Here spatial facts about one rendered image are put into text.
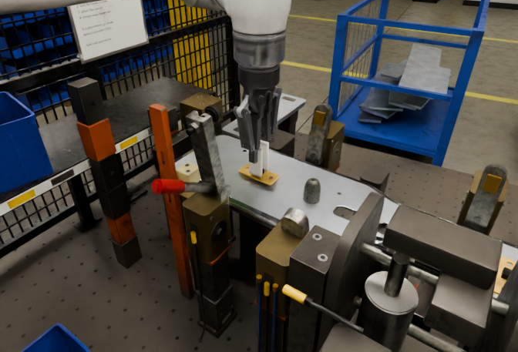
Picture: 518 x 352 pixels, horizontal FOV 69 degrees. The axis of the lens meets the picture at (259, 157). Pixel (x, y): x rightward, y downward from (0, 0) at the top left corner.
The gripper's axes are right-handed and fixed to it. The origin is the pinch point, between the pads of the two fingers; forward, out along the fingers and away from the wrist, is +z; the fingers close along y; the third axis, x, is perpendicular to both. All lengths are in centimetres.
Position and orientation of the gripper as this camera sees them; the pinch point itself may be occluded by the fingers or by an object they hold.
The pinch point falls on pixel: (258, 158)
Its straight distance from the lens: 78.1
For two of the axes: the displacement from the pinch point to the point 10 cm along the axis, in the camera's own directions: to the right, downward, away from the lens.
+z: 0.0, 8.4, 5.5
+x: 8.2, 3.1, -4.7
